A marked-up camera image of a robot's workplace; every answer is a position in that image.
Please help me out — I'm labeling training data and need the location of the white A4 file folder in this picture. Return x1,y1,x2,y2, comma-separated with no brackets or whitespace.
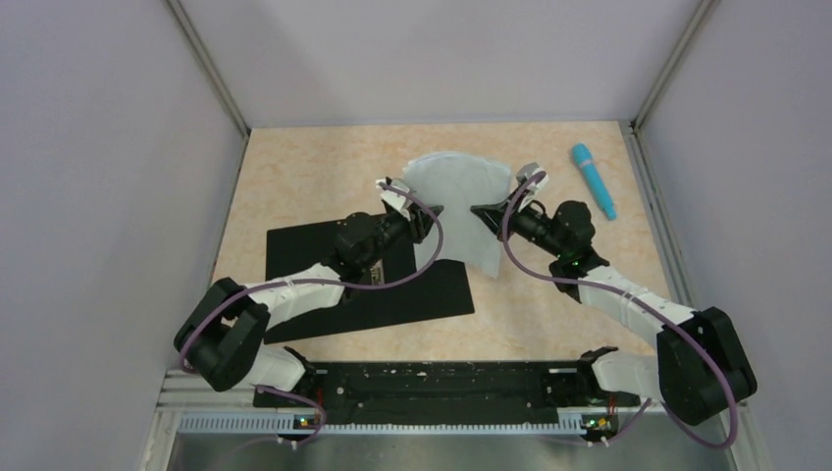
265,221,475,344

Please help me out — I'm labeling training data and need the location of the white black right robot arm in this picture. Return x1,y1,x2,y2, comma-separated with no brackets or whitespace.
470,200,758,426

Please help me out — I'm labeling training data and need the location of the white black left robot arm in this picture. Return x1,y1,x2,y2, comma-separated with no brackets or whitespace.
174,196,443,393

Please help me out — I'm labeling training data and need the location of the blue marker pen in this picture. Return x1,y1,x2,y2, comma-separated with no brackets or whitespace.
571,143,617,221

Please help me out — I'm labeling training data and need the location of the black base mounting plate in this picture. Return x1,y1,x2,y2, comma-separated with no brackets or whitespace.
294,361,641,425

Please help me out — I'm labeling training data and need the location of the right aluminium corner post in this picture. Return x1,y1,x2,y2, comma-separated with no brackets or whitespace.
630,0,721,134

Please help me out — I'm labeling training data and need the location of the aluminium corner post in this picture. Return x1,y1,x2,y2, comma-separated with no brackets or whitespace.
161,0,251,139
630,0,721,134

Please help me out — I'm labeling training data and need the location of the white slotted cable duct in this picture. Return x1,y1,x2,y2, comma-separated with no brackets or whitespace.
178,412,586,436

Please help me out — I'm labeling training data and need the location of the left aluminium corner post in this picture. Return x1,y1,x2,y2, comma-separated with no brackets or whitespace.
161,0,251,139

